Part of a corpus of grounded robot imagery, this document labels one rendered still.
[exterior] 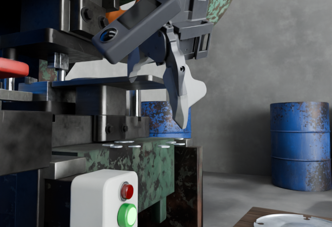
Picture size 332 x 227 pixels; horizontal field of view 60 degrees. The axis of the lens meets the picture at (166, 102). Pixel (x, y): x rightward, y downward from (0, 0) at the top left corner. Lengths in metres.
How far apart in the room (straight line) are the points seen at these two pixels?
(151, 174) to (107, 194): 0.35
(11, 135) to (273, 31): 3.80
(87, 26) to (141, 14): 0.35
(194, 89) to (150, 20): 0.12
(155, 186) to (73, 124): 0.25
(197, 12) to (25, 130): 0.27
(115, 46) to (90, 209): 0.19
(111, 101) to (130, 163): 0.14
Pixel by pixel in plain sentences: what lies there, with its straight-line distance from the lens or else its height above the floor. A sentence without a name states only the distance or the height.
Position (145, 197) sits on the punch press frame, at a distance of 0.67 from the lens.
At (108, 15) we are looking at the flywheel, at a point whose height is 1.10.
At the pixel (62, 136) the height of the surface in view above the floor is 0.66.
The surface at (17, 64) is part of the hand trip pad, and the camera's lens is 0.36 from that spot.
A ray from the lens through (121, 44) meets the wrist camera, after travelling 0.35.
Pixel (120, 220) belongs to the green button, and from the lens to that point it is 0.36.
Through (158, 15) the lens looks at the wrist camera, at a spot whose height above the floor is 0.82.
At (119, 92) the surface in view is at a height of 0.76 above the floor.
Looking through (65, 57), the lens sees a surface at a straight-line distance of 0.77.
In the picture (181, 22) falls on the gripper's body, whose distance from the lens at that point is 0.40.
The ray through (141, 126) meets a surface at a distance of 0.82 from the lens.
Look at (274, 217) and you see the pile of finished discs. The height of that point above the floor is 0.35.
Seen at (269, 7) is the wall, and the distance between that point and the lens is 4.11.
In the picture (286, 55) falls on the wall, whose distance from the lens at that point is 3.93.
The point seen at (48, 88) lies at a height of 0.76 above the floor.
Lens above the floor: 0.69
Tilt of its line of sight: 4 degrees up
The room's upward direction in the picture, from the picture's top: straight up
